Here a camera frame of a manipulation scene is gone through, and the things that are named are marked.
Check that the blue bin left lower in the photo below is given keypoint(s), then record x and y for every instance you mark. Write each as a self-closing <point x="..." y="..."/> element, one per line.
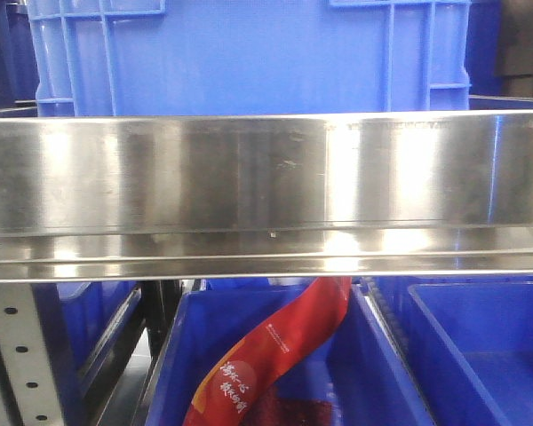
<point x="87" y="307"/>

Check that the large blue crate upper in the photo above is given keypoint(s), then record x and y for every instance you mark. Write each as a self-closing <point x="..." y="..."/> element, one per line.
<point x="248" y="57"/>

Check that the white perforated shelf upright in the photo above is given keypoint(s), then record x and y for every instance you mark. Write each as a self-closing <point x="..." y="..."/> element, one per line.
<point x="26" y="360"/>

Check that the red snack bag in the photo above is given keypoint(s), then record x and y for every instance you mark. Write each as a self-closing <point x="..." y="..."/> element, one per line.
<point x="270" y="350"/>

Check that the blue bin right lower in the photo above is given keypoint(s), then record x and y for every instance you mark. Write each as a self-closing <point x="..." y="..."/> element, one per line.
<point x="468" y="341"/>

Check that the blue bin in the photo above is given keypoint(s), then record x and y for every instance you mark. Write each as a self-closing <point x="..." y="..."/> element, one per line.
<point x="354" y="378"/>
<point x="468" y="341"/>
<point x="87" y="307"/>

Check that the blue bin centre lower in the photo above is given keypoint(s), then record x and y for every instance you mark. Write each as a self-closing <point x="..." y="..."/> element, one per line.
<point x="354" y="378"/>

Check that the stainless steel shelf rail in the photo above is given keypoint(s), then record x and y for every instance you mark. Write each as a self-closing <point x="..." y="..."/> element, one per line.
<point x="290" y="195"/>

